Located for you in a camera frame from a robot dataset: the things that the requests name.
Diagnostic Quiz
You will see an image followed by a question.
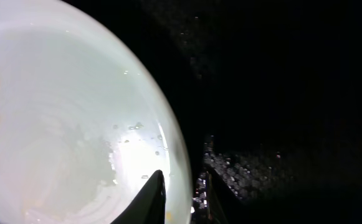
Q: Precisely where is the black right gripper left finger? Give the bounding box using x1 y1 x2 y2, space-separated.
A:
111 170 166 224

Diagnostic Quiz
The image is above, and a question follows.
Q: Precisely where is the round black serving tray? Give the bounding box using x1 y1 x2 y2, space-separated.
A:
72 1 362 223

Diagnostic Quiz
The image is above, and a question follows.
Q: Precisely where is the mint green plate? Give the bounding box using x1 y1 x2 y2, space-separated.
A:
0 1 193 223

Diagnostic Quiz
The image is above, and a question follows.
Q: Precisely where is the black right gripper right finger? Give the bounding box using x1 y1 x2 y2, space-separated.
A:
204 165 248 224

